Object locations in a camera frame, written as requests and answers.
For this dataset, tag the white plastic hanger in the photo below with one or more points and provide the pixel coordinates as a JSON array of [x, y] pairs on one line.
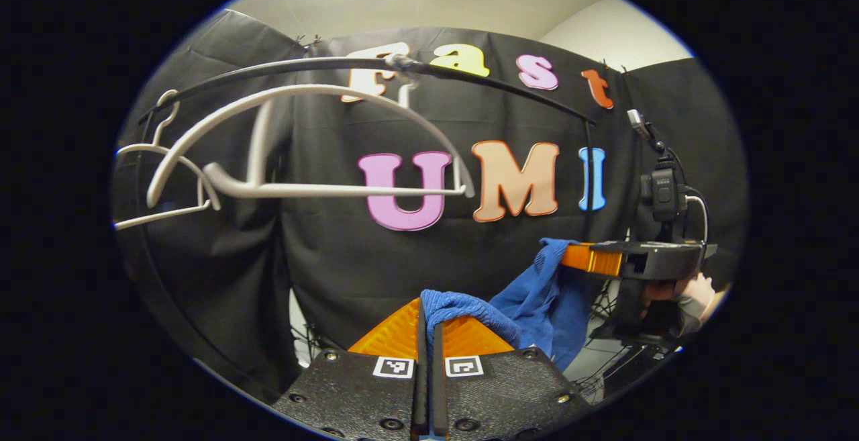
[[164, 215]]

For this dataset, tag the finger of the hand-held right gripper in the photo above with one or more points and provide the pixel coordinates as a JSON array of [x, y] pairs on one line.
[[597, 258]]

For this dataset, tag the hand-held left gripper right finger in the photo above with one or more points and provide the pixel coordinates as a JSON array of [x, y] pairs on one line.
[[437, 387]]

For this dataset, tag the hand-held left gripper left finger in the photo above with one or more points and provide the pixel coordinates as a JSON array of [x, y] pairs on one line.
[[420, 387]]

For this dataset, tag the white hanger with taped hook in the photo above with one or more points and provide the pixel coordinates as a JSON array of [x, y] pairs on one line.
[[302, 190]]

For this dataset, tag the black clothes rail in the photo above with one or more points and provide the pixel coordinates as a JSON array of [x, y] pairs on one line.
[[322, 62]]

